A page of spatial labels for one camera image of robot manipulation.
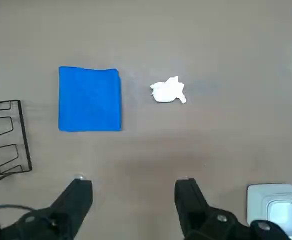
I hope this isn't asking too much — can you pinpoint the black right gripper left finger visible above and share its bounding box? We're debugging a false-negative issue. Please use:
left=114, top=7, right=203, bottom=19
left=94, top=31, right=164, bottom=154
left=0, top=177, right=94, bottom=240

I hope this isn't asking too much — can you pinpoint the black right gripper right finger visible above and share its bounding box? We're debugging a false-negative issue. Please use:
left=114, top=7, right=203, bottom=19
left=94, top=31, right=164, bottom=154
left=174, top=177, right=291, bottom=240

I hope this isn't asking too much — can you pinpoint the white tissue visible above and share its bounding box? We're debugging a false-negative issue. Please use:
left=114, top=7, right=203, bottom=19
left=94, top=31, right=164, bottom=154
left=150, top=75, right=187, bottom=104

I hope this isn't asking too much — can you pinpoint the stainless steel trash bin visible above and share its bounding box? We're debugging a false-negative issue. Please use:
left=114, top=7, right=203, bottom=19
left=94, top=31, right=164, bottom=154
left=246, top=183, right=292, bottom=238

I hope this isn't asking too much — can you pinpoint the folded blue cloth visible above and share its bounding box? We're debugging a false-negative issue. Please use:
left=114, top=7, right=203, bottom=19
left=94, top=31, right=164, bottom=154
left=58, top=65, right=123, bottom=133

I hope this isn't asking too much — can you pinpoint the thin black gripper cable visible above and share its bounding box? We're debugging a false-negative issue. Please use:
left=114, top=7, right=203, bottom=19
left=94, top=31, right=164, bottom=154
left=0, top=204, right=34, bottom=214

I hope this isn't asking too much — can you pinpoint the black wire cup rack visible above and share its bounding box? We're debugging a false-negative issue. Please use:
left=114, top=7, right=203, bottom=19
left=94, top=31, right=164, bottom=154
left=0, top=99, right=33, bottom=188

